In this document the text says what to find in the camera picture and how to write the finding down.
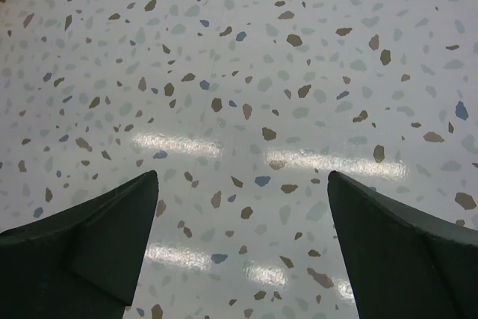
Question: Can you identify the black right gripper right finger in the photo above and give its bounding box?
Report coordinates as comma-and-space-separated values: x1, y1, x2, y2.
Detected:
327, 171, 477, 318

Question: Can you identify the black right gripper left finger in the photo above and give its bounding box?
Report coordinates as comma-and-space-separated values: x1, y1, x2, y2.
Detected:
1, 170, 158, 318

